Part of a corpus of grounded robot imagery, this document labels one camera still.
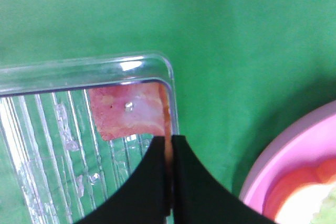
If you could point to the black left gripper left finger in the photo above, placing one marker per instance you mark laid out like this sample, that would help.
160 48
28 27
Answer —
143 197

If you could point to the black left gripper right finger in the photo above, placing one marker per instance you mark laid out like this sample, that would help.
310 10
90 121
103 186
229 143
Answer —
199 197

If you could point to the bacon strip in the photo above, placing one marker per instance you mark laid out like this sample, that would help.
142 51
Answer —
124 110

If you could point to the bread slice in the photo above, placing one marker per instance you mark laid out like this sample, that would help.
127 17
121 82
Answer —
298 195

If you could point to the green lettuce leaf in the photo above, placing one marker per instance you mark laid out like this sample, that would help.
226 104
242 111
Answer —
326 213

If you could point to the left clear plastic container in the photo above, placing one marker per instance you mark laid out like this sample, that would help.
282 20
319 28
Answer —
55 166

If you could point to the pink round plate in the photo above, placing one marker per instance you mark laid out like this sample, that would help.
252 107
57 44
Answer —
309 141

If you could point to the green tablecloth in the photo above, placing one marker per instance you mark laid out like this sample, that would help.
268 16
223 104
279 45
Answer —
244 69

